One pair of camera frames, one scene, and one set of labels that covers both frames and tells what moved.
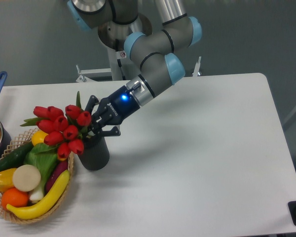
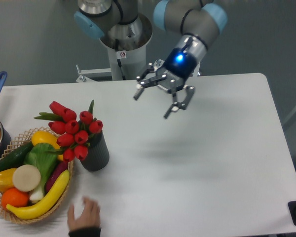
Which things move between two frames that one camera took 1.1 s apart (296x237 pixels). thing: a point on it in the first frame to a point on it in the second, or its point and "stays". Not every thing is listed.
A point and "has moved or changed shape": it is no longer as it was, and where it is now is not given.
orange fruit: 15,197 stays
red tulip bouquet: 64,130 has moved or changed shape
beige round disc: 26,177 stays
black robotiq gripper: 113,109 to 179,66
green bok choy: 44,157 stays
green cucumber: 13,160 stays
